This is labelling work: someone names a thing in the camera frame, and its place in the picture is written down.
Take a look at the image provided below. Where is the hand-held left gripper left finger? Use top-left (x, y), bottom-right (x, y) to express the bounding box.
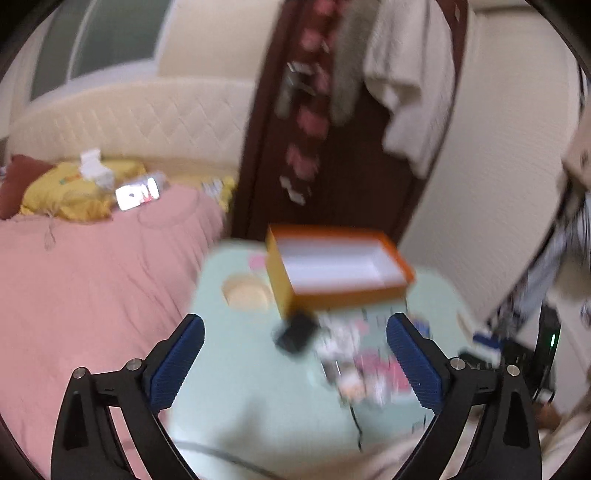
top-left (51, 313), bottom-right (206, 480)

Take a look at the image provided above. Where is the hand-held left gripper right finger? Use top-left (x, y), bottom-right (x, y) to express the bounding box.
top-left (386, 312), bottom-right (543, 480)

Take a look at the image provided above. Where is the pile of colourful cards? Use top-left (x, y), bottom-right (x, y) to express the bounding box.
top-left (316, 312), bottom-right (435, 407)

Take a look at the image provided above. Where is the orange cardboard box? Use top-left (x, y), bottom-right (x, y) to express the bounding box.
top-left (265, 224), bottom-right (416, 321)

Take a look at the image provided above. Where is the small black box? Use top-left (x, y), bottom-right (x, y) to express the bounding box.
top-left (273, 312), bottom-right (321, 355)

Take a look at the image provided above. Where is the light green desktop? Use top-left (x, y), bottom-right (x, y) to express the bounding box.
top-left (167, 239), bottom-right (467, 464)

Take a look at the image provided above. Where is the pink blanket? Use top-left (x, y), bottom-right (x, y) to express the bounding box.
top-left (0, 185), bottom-right (228, 479)

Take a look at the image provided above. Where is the yellow pillow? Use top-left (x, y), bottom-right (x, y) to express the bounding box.
top-left (20, 160), bottom-right (147, 222)

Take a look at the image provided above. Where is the white crumpled tissue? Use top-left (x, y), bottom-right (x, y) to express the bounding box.
top-left (78, 148), bottom-right (115, 191)

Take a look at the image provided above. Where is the dark wooden door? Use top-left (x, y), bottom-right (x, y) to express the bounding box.
top-left (230, 0), bottom-right (470, 245)

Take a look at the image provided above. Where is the dark red pillow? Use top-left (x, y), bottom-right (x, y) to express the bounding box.
top-left (0, 154), bottom-right (55, 219)

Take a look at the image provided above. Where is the cream quilted headboard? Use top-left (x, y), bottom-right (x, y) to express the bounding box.
top-left (7, 74), bottom-right (257, 178)

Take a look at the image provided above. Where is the white hanging towel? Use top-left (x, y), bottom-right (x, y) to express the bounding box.
top-left (363, 0), bottom-right (458, 178)

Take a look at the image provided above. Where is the grey fluffy hanging cloth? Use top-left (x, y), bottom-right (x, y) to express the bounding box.
top-left (329, 0), bottom-right (382, 125)

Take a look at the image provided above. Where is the black cable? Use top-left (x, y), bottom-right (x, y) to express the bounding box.
top-left (347, 402), bottom-right (365, 452)

